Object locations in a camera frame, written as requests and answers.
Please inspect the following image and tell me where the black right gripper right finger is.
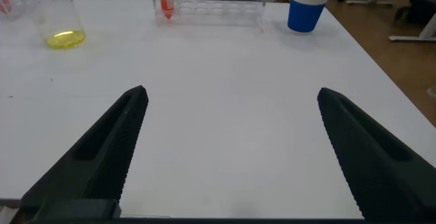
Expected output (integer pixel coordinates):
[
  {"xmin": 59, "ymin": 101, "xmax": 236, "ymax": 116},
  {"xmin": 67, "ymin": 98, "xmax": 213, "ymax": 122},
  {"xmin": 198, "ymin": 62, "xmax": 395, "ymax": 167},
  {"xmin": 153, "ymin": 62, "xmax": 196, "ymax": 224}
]
[{"xmin": 317, "ymin": 87, "xmax": 436, "ymax": 223}]

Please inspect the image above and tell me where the blue sleeved white paper cup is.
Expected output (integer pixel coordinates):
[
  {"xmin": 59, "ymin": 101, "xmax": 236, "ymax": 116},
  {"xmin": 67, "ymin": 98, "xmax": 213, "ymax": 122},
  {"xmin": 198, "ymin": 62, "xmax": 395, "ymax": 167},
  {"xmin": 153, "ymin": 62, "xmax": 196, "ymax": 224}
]
[{"xmin": 287, "ymin": 0, "xmax": 334, "ymax": 33}]

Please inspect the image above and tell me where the clear glass beaker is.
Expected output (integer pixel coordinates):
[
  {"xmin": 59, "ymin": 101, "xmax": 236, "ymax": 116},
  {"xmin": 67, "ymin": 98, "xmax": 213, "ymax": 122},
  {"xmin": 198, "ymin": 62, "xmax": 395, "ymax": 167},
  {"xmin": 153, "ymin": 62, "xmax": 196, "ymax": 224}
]
[{"xmin": 11, "ymin": 0, "xmax": 87, "ymax": 50}]

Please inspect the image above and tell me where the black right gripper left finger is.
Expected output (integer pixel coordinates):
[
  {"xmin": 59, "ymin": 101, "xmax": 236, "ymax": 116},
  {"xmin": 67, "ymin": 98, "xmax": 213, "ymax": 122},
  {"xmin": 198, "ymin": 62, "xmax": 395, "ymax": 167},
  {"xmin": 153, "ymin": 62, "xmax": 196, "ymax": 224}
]
[{"xmin": 19, "ymin": 84, "xmax": 150, "ymax": 208}]

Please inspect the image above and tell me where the long white standing desk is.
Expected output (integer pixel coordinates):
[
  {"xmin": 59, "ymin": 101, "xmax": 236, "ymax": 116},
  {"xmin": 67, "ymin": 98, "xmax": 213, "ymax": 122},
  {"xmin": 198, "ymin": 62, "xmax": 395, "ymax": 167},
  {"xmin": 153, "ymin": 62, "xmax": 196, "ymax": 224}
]
[{"xmin": 346, "ymin": 0, "xmax": 436, "ymax": 43}]

